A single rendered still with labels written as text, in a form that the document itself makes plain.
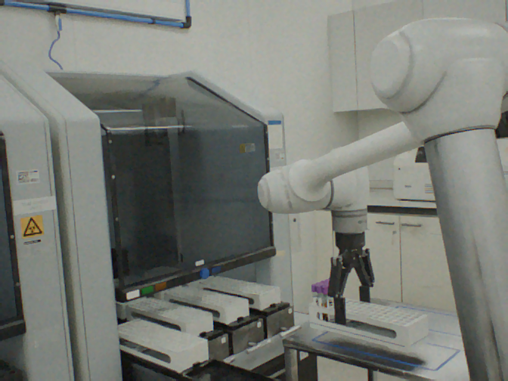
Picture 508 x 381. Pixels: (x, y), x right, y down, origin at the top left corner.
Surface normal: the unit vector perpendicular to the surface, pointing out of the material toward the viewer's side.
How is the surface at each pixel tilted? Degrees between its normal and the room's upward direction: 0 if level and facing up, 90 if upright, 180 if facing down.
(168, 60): 90
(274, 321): 90
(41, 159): 90
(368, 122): 90
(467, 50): 80
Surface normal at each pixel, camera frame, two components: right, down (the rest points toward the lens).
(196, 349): 0.73, 0.03
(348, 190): 0.32, 0.18
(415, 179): -0.70, 0.11
